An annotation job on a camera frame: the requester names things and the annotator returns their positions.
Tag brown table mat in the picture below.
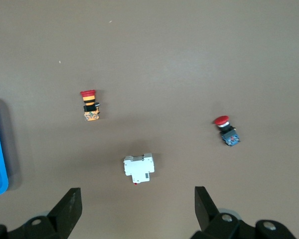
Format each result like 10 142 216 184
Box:
0 0 299 239

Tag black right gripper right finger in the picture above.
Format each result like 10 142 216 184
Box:
190 185 297 239

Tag red yellow emergency stop button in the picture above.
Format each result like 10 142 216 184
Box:
80 90 101 122

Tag white circuit breaker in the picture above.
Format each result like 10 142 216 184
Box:
123 152 155 185

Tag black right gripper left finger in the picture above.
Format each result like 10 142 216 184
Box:
0 187 83 239

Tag red push button blue body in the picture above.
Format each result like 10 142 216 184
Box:
213 115 241 147

